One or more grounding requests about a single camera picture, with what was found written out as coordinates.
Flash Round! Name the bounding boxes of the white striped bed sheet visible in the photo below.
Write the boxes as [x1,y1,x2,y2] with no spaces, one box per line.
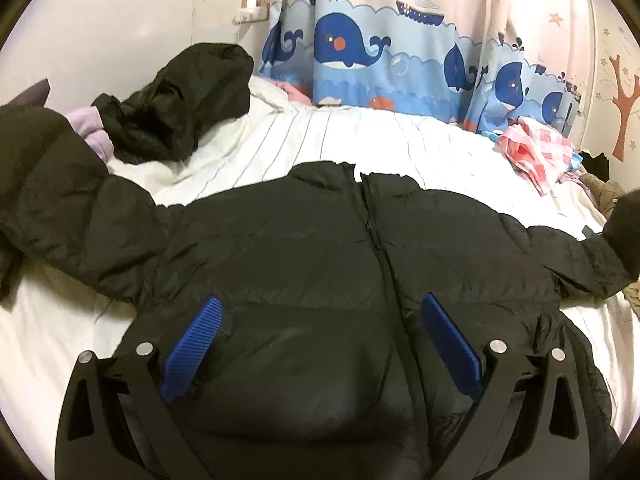
[0,76,640,461]

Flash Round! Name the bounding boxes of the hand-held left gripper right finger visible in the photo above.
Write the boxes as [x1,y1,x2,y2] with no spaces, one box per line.
[420,292,596,480]

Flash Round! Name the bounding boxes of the lilac garment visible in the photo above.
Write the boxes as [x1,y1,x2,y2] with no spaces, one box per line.
[65,105,114,163]

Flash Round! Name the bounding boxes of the pink checked cloth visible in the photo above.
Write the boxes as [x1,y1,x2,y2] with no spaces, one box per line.
[495,116,582,197]

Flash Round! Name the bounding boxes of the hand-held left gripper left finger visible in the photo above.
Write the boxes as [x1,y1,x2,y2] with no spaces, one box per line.
[52,296,223,480]

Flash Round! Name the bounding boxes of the brown garment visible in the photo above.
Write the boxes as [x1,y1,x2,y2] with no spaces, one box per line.
[575,172,630,222]

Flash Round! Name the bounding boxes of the whale print curtain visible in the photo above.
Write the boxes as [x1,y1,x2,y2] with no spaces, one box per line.
[257,0,586,137]

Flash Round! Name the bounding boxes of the white wardrobe door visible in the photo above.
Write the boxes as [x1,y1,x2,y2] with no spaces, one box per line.
[582,0,640,186]

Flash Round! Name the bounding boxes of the brown tree sticker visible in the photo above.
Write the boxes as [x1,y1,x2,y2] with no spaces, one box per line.
[597,55,640,161]

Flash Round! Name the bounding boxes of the white wall socket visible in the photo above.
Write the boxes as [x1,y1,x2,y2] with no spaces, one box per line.
[233,0,271,24]

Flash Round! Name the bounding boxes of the dark grey cloth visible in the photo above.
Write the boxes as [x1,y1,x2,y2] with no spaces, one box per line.
[0,78,52,109]

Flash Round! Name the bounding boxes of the black puffer jacket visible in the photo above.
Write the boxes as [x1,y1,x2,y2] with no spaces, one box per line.
[0,105,640,480]

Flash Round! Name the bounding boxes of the crumpled black thin jacket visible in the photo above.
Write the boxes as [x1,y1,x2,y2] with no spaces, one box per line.
[91,42,254,165]

